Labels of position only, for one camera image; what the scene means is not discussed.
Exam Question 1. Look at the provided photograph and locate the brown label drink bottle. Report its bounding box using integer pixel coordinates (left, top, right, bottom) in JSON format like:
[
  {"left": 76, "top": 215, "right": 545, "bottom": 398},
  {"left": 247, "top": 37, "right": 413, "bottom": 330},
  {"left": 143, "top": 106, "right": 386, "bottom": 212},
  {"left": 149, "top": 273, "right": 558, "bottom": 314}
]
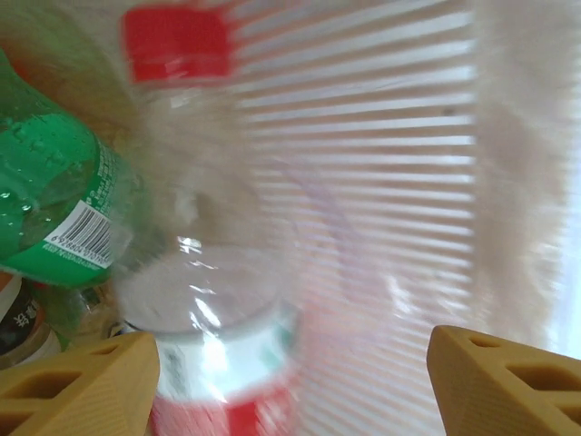
[{"left": 0, "top": 272, "right": 63, "bottom": 370}]

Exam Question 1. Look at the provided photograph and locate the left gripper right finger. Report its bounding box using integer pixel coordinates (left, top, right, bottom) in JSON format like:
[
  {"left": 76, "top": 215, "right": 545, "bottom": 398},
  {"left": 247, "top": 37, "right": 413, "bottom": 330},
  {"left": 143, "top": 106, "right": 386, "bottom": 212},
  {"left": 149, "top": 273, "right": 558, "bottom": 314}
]
[{"left": 428, "top": 324, "right": 581, "bottom": 436}]

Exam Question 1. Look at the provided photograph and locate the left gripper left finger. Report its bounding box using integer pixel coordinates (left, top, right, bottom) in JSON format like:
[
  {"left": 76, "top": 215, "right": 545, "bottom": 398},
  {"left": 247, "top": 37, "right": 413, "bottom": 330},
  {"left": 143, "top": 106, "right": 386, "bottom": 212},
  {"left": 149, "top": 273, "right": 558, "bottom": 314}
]
[{"left": 0, "top": 330, "right": 161, "bottom": 436}]

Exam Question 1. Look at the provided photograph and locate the red label clear bottle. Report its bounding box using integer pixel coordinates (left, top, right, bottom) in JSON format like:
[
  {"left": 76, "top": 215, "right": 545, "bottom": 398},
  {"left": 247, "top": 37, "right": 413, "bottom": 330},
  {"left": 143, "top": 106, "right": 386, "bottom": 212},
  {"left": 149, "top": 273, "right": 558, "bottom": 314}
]
[{"left": 111, "top": 4, "right": 305, "bottom": 436}]

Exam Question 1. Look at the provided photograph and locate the green bottle yellow cap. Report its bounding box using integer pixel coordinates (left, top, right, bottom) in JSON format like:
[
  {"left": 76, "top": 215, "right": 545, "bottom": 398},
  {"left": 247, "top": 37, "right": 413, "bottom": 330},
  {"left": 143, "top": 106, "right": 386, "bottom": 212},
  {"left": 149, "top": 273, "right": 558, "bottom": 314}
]
[{"left": 0, "top": 45, "right": 137, "bottom": 288}]

